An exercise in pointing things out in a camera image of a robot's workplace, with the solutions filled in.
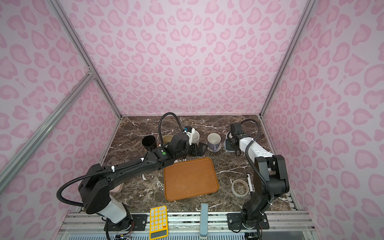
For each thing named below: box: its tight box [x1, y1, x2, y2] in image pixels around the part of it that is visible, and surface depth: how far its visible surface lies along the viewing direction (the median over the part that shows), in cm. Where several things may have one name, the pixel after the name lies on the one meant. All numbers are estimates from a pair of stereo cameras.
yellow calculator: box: [149, 205, 169, 240], surface depth 74 cm
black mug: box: [141, 135, 157, 152], surface depth 95 cm
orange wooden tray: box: [164, 157, 219, 201], surface depth 88 cm
